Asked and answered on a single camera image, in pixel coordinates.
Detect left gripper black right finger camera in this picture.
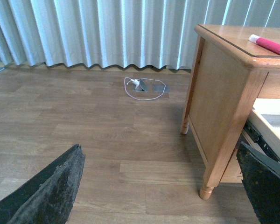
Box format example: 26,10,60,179
236,142,280,224

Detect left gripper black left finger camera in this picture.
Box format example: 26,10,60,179
0,144,85,224

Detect wooden drawer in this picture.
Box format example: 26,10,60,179
243,98,280,163

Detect pink marker with clear cap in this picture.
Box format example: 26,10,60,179
248,34,280,55

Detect wooden nightstand cabinet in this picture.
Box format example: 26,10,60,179
181,24,280,200

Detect closed metal floor plate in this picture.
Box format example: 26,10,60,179
153,84,170,92

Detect open metal floor socket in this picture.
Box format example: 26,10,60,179
132,79,148,91

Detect white pleated curtain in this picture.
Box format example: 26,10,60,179
0,0,280,69

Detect white cable on floor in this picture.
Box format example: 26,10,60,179
124,77,166,101

